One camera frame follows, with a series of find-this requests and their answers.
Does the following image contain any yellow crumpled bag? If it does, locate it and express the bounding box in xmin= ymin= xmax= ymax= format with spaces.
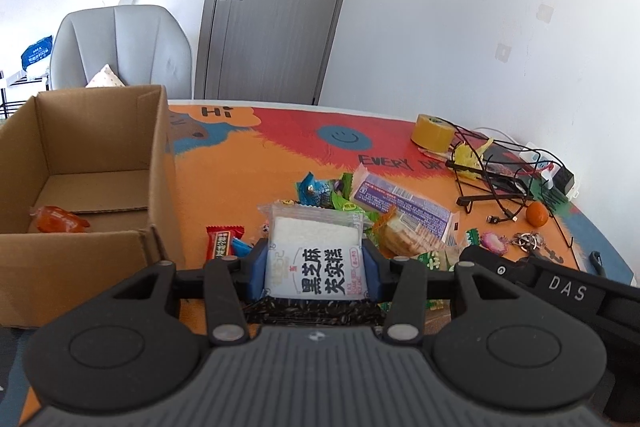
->
xmin=452 ymin=136 xmax=496 ymax=180

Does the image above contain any black cable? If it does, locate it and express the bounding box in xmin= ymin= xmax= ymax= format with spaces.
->
xmin=439 ymin=119 xmax=577 ymax=254

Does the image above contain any white cable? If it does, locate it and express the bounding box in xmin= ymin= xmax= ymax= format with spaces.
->
xmin=469 ymin=126 xmax=522 ymax=148

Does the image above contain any black metal rack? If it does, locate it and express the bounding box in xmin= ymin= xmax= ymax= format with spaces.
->
xmin=0 ymin=67 xmax=51 ymax=120

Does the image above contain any white dotted pillow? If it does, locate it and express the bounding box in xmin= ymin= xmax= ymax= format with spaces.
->
xmin=84 ymin=64 xmax=125 ymax=89

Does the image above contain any pink keychain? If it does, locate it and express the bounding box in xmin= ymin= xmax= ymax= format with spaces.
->
xmin=479 ymin=231 xmax=507 ymax=255

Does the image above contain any colourful printed table mat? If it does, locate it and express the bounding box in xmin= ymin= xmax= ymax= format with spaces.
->
xmin=0 ymin=104 xmax=634 ymax=409

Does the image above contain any dark red notebook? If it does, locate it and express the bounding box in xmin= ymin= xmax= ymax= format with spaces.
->
xmin=452 ymin=129 xmax=527 ymax=168

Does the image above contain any grey chair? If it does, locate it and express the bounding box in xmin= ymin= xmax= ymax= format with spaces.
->
xmin=48 ymin=5 xmax=194 ymax=100

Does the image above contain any blue green snack packet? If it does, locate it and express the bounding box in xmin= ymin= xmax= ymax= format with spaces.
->
xmin=295 ymin=171 xmax=335 ymax=208

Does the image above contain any green white snack packet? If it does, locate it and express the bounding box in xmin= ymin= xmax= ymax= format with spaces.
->
xmin=416 ymin=229 xmax=482 ymax=274

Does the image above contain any metal key bunch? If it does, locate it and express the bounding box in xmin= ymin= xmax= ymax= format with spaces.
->
xmin=512 ymin=231 xmax=552 ymax=254

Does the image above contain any black clip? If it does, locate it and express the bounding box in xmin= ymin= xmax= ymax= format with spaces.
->
xmin=589 ymin=250 xmax=609 ymax=279

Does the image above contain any blue plastic packet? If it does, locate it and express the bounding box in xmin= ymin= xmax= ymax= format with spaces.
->
xmin=19 ymin=35 xmax=54 ymax=68

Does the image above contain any brown cardboard box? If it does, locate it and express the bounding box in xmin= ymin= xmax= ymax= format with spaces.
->
xmin=0 ymin=84 xmax=187 ymax=329

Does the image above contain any purple white cracker packet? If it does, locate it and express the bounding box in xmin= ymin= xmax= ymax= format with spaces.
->
xmin=348 ymin=165 xmax=462 ymax=244

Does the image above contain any white rice cake snack packet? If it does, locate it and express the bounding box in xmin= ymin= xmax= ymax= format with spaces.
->
xmin=257 ymin=201 xmax=372 ymax=301

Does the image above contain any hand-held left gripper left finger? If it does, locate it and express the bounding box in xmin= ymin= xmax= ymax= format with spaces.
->
xmin=107 ymin=241 xmax=269 ymax=346

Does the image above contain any clear toast snack packet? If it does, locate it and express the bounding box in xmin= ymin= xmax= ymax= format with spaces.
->
xmin=372 ymin=206 xmax=452 ymax=259

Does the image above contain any black wire stand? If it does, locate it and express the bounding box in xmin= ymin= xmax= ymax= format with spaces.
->
xmin=444 ymin=159 xmax=534 ymax=213

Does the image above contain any orange snack packet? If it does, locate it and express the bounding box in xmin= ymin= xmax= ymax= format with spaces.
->
xmin=29 ymin=205 xmax=92 ymax=234

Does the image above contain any grey door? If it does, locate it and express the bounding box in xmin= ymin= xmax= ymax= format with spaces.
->
xmin=193 ymin=0 xmax=369 ymax=106

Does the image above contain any black striped seed packet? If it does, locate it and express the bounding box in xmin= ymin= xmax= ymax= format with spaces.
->
xmin=242 ymin=299 xmax=390 ymax=327

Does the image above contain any yellow tape roll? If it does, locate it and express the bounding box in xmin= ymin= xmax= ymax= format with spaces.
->
xmin=410 ymin=113 xmax=457 ymax=152

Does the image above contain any orange fruit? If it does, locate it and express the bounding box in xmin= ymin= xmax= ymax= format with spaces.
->
xmin=524 ymin=200 xmax=551 ymax=227

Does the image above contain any black charger block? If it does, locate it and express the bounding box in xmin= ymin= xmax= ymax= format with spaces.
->
xmin=552 ymin=166 xmax=577 ymax=196

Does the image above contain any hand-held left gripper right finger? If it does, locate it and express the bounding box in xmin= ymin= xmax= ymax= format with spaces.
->
xmin=361 ymin=239 xmax=507 ymax=344

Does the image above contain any red snack packet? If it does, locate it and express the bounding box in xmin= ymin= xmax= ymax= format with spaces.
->
xmin=205 ymin=225 xmax=246 ymax=264

